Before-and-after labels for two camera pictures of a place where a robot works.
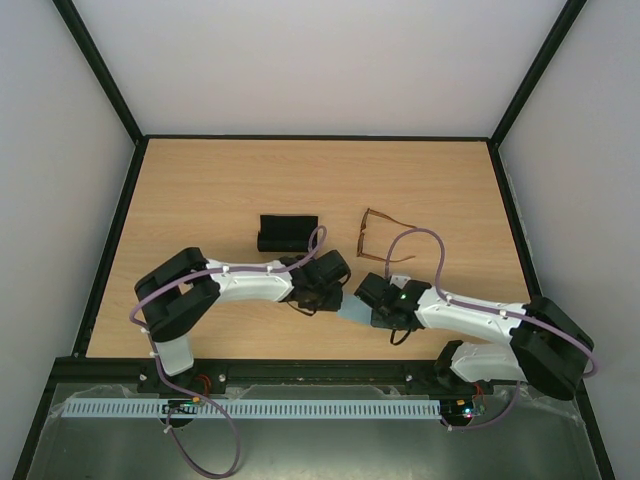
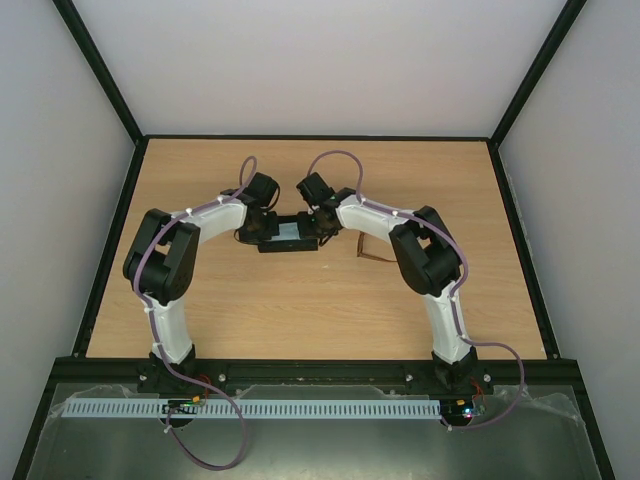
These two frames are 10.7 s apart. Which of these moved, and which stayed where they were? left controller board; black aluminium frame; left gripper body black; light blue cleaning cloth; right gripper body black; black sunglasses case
Moved: left gripper body black; right gripper body black; light blue cleaning cloth
Stayed: left controller board; black sunglasses case; black aluminium frame
